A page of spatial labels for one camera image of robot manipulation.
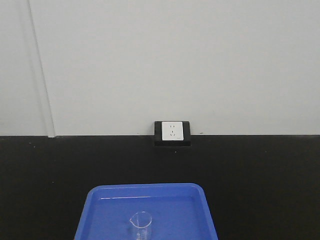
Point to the clear glass beaker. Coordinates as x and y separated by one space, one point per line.
141 223

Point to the blue plastic tray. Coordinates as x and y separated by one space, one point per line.
179 211

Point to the black socket mounting box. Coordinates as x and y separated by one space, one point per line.
158 135

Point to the white wall power socket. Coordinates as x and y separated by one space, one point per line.
172 131

